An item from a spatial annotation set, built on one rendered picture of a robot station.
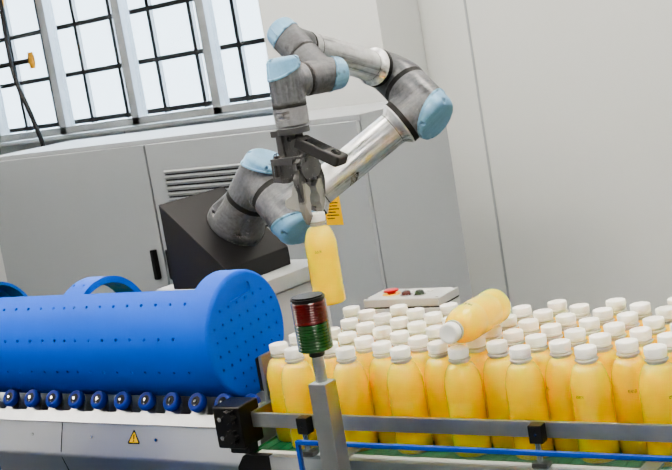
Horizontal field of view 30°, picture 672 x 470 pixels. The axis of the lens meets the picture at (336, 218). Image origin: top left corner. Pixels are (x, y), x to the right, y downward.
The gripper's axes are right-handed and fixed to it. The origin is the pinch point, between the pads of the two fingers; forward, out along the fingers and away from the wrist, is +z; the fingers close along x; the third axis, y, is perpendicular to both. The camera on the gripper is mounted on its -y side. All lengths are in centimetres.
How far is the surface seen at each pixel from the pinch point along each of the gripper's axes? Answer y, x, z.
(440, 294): -17.9, -17.6, 22.8
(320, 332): -29, 47, 13
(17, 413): 84, 21, 41
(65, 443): 67, 23, 47
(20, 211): 263, -155, 16
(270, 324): 17.0, 0.8, 24.2
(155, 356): 32.4, 23.6, 24.8
